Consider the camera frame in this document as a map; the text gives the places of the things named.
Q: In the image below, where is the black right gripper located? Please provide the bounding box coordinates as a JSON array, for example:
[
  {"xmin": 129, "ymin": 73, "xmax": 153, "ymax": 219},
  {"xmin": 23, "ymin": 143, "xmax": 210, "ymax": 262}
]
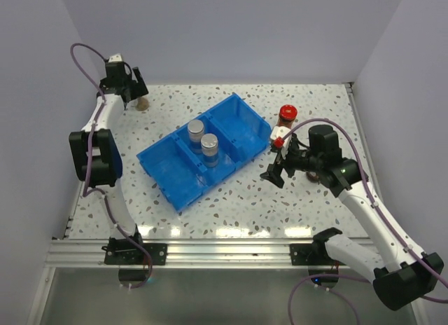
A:
[{"xmin": 260, "ymin": 139, "xmax": 323, "ymax": 188}]

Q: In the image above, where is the black-cap brown spice bottle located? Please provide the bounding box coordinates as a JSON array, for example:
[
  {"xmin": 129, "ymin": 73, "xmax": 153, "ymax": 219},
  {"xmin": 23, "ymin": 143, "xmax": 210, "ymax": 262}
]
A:
[{"xmin": 135, "ymin": 97, "xmax": 149, "ymax": 111}]

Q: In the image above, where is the red-cap dark sauce jar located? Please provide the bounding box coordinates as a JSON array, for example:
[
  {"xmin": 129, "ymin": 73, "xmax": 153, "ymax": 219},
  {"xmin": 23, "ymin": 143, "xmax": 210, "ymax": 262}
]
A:
[{"xmin": 276, "ymin": 104, "xmax": 298, "ymax": 129}]

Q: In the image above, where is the silver-lid blue-label spice jar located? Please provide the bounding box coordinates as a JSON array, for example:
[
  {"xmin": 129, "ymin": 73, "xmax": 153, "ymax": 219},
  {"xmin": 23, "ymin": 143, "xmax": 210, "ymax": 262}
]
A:
[{"xmin": 187, "ymin": 119, "xmax": 204, "ymax": 153}]

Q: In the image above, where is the silver-lid shaker jar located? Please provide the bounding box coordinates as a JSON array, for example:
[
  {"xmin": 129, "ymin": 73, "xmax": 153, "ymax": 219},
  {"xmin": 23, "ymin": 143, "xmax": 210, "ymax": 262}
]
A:
[{"xmin": 201, "ymin": 133, "xmax": 218, "ymax": 167}]

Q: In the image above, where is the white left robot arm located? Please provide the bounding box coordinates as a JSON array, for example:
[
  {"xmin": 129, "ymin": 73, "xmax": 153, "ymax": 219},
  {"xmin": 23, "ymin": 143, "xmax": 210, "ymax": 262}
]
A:
[{"xmin": 69, "ymin": 54, "xmax": 148, "ymax": 264}]

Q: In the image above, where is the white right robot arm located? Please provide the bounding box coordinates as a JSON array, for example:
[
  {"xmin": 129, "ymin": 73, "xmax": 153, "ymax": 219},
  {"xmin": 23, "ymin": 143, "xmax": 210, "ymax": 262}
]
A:
[{"xmin": 260, "ymin": 121, "xmax": 444, "ymax": 310}]

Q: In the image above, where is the red-cap brown sauce jar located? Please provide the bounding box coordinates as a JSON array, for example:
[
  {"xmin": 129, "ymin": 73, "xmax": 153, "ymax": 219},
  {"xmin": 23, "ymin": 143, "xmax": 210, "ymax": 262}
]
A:
[{"xmin": 306, "ymin": 172, "xmax": 319, "ymax": 183}]

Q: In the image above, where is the blue three-compartment plastic bin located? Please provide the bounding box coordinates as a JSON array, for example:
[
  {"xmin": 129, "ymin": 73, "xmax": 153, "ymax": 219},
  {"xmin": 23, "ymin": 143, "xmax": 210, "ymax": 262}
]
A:
[{"xmin": 137, "ymin": 94, "xmax": 272, "ymax": 212}]

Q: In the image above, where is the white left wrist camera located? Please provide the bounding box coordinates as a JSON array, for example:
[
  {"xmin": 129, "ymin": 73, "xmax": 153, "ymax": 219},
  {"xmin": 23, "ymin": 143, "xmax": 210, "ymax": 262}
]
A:
[{"xmin": 106, "ymin": 53, "xmax": 124, "ymax": 63}]

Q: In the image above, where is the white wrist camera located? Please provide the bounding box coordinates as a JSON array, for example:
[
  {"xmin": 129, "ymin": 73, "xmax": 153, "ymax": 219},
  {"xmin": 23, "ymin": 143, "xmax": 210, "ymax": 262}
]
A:
[
  {"xmin": 269, "ymin": 126, "xmax": 292, "ymax": 159},
  {"xmin": 106, "ymin": 53, "xmax": 124, "ymax": 63}
]

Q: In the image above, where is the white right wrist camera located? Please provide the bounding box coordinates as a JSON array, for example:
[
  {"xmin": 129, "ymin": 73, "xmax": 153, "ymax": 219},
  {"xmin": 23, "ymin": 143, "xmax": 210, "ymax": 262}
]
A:
[{"xmin": 269, "ymin": 126, "xmax": 292, "ymax": 159}]

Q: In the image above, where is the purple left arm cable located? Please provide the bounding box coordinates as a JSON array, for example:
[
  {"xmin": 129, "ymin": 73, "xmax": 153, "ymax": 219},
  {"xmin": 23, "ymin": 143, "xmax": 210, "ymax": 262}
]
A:
[{"xmin": 70, "ymin": 43, "xmax": 155, "ymax": 289}]

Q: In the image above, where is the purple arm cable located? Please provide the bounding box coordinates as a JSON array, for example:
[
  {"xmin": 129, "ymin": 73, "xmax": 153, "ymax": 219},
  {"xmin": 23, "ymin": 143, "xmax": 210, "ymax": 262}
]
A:
[
  {"xmin": 70, "ymin": 43, "xmax": 155, "ymax": 289},
  {"xmin": 279, "ymin": 118, "xmax": 448, "ymax": 325}
]

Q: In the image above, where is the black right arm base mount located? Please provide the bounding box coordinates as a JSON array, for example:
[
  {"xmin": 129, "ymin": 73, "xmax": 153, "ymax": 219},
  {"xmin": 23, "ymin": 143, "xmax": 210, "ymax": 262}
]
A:
[{"xmin": 289, "ymin": 243, "xmax": 316, "ymax": 266}]

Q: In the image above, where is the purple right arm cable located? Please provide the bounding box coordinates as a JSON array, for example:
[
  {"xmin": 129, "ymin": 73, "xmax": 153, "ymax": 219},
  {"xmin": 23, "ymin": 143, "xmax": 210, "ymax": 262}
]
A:
[{"xmin": 279, "ymin": 118, "xmax": 448, "ymax": 325}]

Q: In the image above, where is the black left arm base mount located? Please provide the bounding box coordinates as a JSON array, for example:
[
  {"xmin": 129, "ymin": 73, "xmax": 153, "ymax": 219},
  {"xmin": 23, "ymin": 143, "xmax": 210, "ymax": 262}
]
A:
[{"xmin": 101, "ymin": 238, "xmax": 168, "ymax": 265}]

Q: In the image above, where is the aluminium front rail frame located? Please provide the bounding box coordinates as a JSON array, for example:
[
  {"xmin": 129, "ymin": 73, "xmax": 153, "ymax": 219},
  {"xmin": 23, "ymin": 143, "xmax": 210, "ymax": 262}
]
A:
[{"xmin": 45, "ymin": 237, "xmax": 414, "ymax": 270}]

